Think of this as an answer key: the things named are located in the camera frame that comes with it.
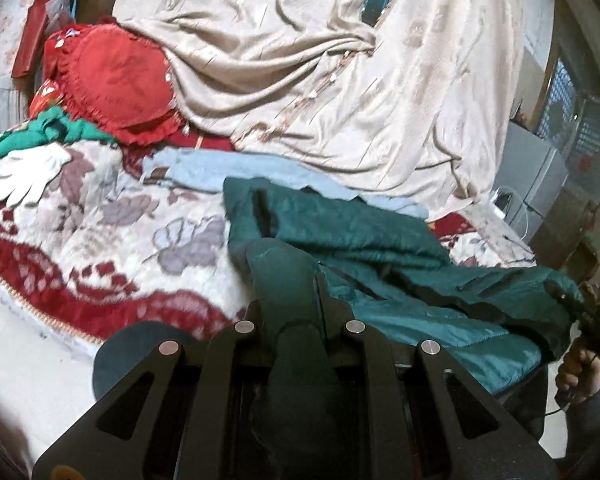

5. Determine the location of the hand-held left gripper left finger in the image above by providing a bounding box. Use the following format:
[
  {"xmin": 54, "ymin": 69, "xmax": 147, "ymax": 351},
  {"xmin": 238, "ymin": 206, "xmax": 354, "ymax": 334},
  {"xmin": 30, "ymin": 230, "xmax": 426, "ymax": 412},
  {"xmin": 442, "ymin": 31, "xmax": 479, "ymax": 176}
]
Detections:
[{"xmin": 31, "ymin": 301, "xmax": 276, "ymax": 480}]

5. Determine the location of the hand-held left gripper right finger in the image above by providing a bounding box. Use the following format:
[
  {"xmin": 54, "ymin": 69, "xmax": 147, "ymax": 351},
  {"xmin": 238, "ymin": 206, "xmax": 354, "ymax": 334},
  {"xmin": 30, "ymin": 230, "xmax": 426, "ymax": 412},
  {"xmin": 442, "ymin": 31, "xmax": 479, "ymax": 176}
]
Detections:
[{"xmin": 316, "ymin": 270, "xmax": 558, "ymax": 480}]

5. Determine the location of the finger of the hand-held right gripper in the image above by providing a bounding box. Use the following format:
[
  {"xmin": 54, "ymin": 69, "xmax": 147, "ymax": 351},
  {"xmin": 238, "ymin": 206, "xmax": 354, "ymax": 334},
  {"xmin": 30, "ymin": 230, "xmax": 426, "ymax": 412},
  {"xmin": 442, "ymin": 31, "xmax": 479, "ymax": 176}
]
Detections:
[{"xmin": 554, "ymin": 287, "xmax": 590, "ymax": 322}]

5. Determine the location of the green puffer jacket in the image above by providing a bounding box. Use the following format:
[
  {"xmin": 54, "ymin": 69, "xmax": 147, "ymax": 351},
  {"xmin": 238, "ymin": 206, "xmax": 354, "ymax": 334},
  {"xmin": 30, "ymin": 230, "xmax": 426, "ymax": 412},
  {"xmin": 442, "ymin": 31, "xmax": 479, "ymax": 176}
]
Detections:
[{"xmin": 222, "ymin": 176, "xmax": 588, "ymax": 466}]

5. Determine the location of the person's right hand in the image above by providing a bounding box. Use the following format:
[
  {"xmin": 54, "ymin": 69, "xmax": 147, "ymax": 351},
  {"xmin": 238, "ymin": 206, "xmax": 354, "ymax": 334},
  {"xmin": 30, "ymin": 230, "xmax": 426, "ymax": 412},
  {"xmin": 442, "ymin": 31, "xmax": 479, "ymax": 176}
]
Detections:
[{"xmin": 555, "ymin": 345, "xmax": 600, "ymax": 407}]

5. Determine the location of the grey cabinet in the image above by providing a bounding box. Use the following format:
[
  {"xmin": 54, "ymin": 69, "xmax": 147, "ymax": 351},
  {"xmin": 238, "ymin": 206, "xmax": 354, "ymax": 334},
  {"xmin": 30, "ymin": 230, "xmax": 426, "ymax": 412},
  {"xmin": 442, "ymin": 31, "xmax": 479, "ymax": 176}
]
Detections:
[{"xmin": 495, "ymin": 122, "xmax": 570, "ymax": 243}]

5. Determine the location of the light blue cloth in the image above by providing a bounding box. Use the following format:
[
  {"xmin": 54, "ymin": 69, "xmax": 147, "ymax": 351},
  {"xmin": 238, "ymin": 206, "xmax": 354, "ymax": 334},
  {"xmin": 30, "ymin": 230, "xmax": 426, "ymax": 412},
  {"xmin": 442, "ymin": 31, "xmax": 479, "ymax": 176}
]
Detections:
[{"xmin": 140, "ymin": 149, "xmax": 428, "ymax": 220}]

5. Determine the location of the floral red white blanket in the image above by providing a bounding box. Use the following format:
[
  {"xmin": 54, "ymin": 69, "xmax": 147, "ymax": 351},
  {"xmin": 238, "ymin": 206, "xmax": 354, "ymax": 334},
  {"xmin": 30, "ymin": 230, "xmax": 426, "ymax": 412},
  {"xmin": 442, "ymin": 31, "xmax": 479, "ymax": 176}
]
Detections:
[{"xmin": 0, "ymin": 120, "xmax": 536, "ymax": 356}]

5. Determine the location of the beige satin blanket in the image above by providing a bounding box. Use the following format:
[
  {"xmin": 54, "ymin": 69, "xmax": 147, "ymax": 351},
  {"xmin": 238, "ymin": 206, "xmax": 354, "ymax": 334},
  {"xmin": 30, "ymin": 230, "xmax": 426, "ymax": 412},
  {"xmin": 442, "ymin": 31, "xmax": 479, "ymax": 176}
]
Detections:
[{"xmin": 112, "ymin": 0, "xmax": 556, "ymax": 223}]

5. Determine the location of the bright green cloth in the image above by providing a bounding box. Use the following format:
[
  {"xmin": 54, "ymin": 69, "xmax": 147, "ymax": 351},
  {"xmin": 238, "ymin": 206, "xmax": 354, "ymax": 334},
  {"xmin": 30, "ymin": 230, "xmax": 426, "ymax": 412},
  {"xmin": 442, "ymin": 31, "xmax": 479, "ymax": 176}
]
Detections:
[{"xmin": 0, "ymin": 106, "xmax": 118, "ymax": 163}]

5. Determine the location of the red heart-shaped frilled pillow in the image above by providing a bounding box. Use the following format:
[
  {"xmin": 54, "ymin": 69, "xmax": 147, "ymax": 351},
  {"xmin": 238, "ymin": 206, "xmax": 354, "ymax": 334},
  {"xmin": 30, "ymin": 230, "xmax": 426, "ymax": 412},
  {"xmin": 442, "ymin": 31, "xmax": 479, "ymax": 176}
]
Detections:
[{"xmin": 42, "ymin": 17, "xmax": 191, "ymax": 147}]

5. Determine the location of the red long box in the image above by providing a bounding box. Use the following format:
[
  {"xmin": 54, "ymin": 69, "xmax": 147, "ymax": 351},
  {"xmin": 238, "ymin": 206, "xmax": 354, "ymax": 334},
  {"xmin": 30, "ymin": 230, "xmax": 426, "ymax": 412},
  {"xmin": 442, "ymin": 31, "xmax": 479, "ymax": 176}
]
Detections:
[{"xmin": 11, "ymin": 0, "xmax": 73, "ymax": 80}]

